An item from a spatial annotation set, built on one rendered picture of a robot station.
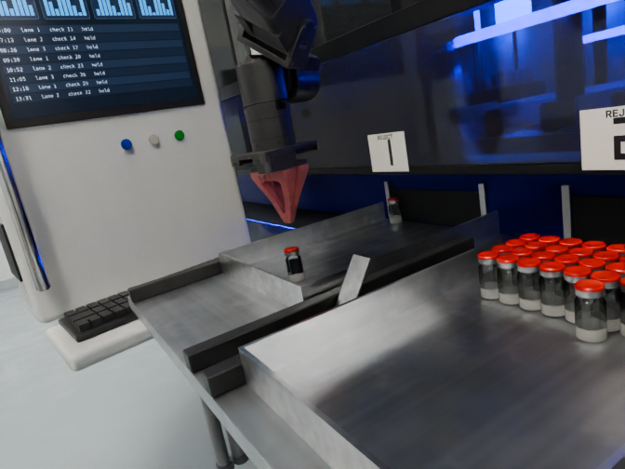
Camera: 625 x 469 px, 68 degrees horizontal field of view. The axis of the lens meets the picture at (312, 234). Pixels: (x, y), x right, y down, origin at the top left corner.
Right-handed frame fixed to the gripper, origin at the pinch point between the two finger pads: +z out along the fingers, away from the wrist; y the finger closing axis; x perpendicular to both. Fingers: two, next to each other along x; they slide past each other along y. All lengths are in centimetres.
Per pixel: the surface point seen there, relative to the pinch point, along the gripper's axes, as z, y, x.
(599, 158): -3.1, 11.7, -33.7
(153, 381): 98, 43, 166
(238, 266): 6.6, -3.6, 8.4
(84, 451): 98, -1, 143
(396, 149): -5.2, 19.4, -5.5
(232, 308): 9.2, -10.3, 2.1
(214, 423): 63, 13, 59
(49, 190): -8, -11, 53
